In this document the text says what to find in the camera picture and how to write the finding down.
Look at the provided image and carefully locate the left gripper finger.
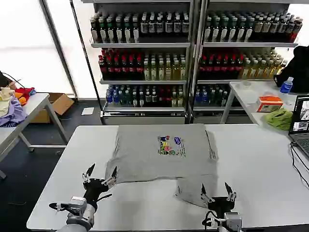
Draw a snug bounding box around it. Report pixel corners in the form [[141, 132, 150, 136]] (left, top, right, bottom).
[[82, 163, 97, 183], [101, 166, 118, 187]]

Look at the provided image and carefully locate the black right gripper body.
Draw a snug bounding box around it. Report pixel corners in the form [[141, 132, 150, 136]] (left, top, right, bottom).
[[207, 196, 236, 214]]

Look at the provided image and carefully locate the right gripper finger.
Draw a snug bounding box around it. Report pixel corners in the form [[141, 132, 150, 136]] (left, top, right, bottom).
[[200, 182, 216, 203], [224, 182, 238, 202]]

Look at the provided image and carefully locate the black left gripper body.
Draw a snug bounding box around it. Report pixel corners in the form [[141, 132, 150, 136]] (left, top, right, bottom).
[[83, 178, 109, 206]]

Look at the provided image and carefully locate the grey printed T-shirt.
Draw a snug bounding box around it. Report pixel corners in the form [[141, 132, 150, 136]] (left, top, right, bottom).
[[105, 123, 219, 209]]

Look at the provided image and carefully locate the brown cardboard box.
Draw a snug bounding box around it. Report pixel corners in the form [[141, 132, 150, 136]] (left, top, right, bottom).
[[30, 93, 75, 124]]

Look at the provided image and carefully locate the white side table with clothes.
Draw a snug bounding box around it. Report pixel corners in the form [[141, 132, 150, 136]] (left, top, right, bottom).
[[0, 92, 69, 179]]

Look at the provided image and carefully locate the green cloth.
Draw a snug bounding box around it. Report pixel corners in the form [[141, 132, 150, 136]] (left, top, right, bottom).
[[263, 107, 294, 131]]

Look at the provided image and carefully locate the orange tissue box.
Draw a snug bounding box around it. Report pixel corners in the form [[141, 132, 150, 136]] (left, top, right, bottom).
[[256, 95, 284, 113]]

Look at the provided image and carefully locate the purple cloth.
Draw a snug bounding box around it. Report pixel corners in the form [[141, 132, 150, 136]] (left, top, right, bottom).
[[0, 96, 28, 128]]

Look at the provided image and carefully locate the black laptop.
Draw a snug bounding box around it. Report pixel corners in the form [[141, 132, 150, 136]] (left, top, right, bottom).
[[288, 94, 309, 158]]

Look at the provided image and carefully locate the white desk with laptop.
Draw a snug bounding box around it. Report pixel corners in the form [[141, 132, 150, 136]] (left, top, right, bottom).
[[220, 80, 309, 127]]

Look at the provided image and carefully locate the red and orange cloth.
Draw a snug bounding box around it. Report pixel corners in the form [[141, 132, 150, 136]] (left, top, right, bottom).
[[14, 87, 37, 106]]

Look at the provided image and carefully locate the thin black pole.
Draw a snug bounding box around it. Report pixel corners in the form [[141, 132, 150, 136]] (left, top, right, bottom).
[[69, 0, 102, 125]]

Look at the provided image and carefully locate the cream cloth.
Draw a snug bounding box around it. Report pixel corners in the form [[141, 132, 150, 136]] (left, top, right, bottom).
[[0, 87, 15, 118]]

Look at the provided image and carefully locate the shelf rack with bottles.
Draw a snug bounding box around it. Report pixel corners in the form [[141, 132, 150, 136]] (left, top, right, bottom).
[[89, 0, 194, 125], [193, 0, 304, 124]]

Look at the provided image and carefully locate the blue-label water bottle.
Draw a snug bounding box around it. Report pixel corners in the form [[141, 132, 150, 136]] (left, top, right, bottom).
[[280, 76, 294, 94]]

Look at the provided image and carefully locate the black bag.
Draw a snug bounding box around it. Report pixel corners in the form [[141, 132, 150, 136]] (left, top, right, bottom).
[[273, 45, 309, 93]]

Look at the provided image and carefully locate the right wrist cable bundle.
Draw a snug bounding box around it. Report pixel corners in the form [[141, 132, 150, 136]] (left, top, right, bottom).
[[202, 210, 219, 228]]

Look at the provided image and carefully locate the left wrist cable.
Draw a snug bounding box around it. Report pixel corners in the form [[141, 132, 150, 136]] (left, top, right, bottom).
[[48, 202, 73, 215]]

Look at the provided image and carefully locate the black laptop cable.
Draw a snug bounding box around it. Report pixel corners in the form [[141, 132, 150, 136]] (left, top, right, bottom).
[[289, 141, 309, 189]]

